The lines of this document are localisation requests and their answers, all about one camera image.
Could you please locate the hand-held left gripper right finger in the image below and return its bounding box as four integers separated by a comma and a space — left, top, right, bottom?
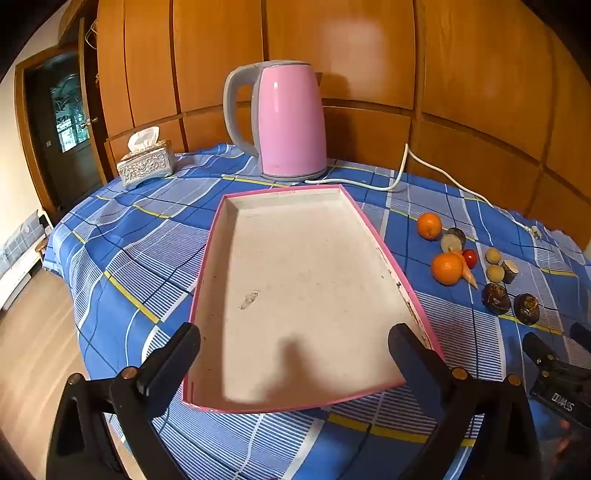
388, 323, 541, 480

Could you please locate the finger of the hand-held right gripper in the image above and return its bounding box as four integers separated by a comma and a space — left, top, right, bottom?
570, 322, 591, 352
523, 332, 561, 370

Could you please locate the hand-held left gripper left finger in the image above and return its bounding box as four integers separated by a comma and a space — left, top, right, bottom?
46, 322, 201, 480

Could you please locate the dark water chestnut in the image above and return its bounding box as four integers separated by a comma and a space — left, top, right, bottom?
481, 283, 512, 315
514, 293, 540, 324

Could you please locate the large orange mandarin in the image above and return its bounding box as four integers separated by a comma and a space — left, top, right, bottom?
431, 252, 464, 286

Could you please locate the carrot piece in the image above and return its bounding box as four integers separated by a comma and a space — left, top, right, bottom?
450, 249, 479, 290

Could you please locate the pink cardboard box tray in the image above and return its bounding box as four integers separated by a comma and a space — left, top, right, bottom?
181, 184, 445, 414

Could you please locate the small orange mandarin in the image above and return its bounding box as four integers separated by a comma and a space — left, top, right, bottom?
417, 212, 443, 241

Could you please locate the blue plaid tablecloth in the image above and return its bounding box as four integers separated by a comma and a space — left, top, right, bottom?
41, 143, 591, 480

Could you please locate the silver embossed tissue box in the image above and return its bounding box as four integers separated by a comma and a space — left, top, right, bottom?
116, 140, 176, 189

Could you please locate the white bench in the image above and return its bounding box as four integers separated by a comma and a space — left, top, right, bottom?
0, 210, 51, 310

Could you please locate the white tissue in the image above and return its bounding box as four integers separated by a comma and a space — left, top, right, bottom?
128, 126, 161, 154

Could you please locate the dark door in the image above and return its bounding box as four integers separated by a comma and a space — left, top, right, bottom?
25, 53, 105, 199

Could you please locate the pink electric kettle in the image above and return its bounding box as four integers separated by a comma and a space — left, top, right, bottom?
223, 60, 328, 182

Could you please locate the wooden wardrobe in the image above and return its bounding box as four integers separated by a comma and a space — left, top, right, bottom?
60, 0, 591, 232

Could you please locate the white power cable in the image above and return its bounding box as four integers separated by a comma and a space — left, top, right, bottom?
318, 143, 532, 232

